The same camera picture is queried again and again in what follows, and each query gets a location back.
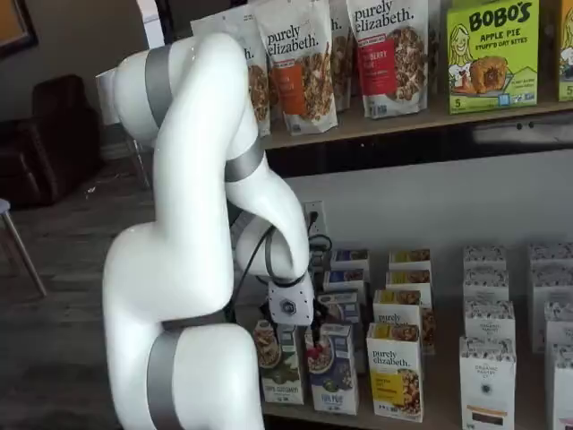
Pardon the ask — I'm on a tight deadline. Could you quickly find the black metal wooden shelf rack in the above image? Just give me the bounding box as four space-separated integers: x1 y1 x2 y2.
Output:
232 0 573 430

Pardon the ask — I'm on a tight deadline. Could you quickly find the white floral pantry carton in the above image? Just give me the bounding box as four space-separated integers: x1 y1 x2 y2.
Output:
463 245 508 272
463 268 510 304
543 300 573 355
526 242 573 270
458 335 518 430
463 298 516 341
531 263 573 355
550 342 573 430

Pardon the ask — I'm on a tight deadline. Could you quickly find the white wall outlet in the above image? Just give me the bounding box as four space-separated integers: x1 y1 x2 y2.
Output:
304 200 329 237

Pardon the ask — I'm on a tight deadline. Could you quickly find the blue purely elizabeth granola bag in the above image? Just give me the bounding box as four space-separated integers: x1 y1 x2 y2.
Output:
190 4 273 138

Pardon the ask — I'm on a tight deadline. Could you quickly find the black power cord with plug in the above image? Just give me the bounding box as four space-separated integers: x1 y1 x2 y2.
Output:
306 209 335 270

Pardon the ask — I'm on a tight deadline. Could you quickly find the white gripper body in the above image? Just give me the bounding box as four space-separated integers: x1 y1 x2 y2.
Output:
267 275 315 326

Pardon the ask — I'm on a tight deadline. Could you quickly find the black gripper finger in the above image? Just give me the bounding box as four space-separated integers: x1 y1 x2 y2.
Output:
314 294 330 328
310 322 325 357

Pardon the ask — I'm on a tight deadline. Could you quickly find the yellow Bobo's snack box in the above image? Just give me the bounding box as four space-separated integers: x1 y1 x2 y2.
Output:
557 0 573 103

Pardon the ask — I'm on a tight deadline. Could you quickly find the green Bobo's apple pie box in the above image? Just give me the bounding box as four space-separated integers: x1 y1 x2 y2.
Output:
446 0 540 116

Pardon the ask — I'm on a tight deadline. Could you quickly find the yellow purely elizabeth box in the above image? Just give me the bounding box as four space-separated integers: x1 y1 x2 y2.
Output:
365 322 426 425
372 288 435 355
388 248 432 272
385 268 433 297

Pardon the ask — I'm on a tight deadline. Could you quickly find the dark framed picture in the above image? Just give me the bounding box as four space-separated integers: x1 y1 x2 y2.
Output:
0 0 39 57

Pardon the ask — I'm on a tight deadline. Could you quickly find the dark brown armchair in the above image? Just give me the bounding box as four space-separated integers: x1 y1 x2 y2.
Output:
0 73 107 210

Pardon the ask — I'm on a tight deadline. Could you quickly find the white flat panel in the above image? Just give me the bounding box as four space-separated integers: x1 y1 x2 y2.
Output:
136 0 167 49

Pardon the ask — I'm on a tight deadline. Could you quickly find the chair with metal legs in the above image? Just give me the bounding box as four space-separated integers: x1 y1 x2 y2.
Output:
0 196 48 299

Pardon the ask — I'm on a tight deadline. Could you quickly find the green white cereal box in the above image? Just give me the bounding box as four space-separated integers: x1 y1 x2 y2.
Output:
252 318 305 404

